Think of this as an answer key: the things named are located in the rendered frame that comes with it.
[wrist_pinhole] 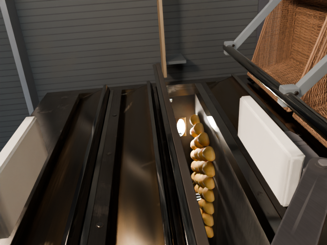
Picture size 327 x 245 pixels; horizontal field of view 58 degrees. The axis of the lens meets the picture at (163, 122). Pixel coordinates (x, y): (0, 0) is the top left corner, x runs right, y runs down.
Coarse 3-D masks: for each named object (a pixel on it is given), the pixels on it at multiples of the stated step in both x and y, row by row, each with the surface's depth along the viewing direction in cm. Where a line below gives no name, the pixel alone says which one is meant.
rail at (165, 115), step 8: (160, 88) 138; (160, 96) 130; (160, 104) 123; (168, 128) 103; (168, 136) 98; (168, 144) 94; (176, 160) 85; (176, 168) 82; (176, 176) 79; (176, 184) 76; (184, 192) 73; (184, 200) 71; (184, 208) 68; (184, 216) 66; (184, 224) 64; (184, 232) 63; (192, 232) 62; (192, 240) 60
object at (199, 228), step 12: (168, 96) 128; (168, 108) 117; (168, 120) 109; (180, 144) 92; (180, 156) 87; (180, 168) 82; (192, 192) 72; (192, 204) 69; (192, 216) 66; (204, 228) 62; (204, 240) 60
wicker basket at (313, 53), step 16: (288, 0) 164; (304, 0) 158; (320, 0) 145; (272, 16) 167; (288, 16) 167; (304, 16) 160; (320, 16) 146; (288, 32) 172; (304, 32) 161; (320, 32) 118; (256, 48) 174; (288, 48) 176; (304, 48) 164; (320, 48) 121; (256, 64) 179; (272, 64) 180; (288, 64) 175; (304, 64) 164; (256, 80) 170; (272, 96) 149; (320, 96) 131
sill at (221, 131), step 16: (208, 96) 163; (208, 112) 149; (224, 128) 130; (224, 144) 122; (240, 160) 108; (240, 176) 104; (256, 192) 92; (256, 208) 90; (272, 208) 86; (272, 224) 81
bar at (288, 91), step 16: (272, 0) 104; (256, 16) 107; (224, 48) 110; (240, 64) 94; (320, 64) 66; (272, 80) 74; (304, 80) 67; (288, 96) 66; (304, 112) 59; (320, 128) 54
